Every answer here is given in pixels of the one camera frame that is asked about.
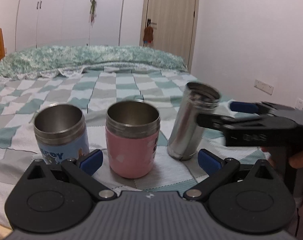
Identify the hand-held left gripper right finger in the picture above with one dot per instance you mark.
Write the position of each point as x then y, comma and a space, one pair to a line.
208, 162

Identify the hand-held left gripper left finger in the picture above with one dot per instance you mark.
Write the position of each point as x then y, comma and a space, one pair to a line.
91, 161

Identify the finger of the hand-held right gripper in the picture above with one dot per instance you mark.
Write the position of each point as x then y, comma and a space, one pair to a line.
243, 107
211, 123

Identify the silver steel cup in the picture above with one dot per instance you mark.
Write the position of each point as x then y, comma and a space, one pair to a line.
186, 120

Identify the blue steel cup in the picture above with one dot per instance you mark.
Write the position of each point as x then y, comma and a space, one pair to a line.
64, 148

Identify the pink steel cup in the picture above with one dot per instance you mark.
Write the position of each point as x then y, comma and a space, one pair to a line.
131, 155

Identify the person's right hand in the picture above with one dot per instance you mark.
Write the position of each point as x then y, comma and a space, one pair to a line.
296, 160

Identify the checkered bed sheet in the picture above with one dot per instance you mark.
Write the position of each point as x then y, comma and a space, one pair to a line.
116, 85

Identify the teal fuzzy blanket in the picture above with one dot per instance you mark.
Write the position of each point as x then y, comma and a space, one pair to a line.
91, 57

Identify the beige wooden door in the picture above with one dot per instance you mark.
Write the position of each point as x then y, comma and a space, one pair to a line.
171, 17

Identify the white wardrobe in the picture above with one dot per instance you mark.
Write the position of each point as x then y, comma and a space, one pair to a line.
61, 17

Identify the green hanging decoration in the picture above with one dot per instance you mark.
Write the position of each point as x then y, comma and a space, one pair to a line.
93, 7

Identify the wide white wall socket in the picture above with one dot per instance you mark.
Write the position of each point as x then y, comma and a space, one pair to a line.
263, 86

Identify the small white wall socket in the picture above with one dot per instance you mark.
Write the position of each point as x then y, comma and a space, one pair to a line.
300, 104

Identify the wooden bed frame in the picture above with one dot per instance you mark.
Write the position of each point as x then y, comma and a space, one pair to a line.
0, 232

